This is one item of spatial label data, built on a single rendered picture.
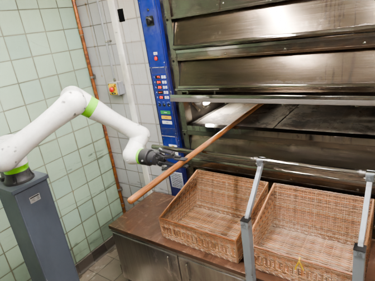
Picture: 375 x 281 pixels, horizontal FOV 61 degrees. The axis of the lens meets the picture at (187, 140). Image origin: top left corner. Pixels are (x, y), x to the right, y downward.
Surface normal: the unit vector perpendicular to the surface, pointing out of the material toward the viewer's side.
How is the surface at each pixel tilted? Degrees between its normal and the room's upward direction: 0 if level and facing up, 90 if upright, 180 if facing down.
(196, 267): 90
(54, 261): 90
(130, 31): 90
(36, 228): 90
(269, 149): 70
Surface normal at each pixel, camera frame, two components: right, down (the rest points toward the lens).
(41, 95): 0.82, 0.08
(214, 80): -0.57, 0.02
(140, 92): -0.56, 0.36
